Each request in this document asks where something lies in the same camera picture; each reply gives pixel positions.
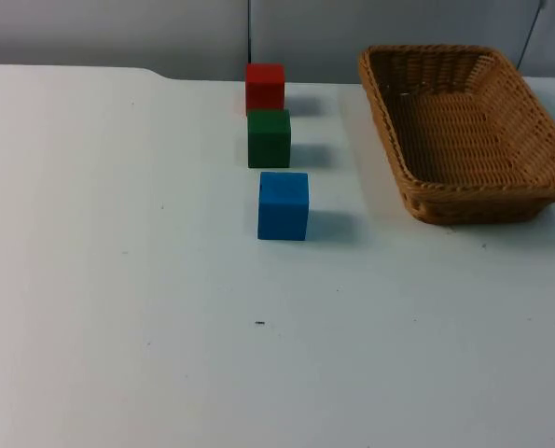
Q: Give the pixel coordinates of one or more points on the red cube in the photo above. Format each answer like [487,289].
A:
[265,86]

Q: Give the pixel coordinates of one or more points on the pale brown wicker basket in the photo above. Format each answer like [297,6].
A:
[468,135]

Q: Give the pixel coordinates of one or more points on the green cube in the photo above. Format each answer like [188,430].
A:
[268,139]

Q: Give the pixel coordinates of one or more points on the blue cube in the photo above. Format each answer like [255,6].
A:
[283,206]

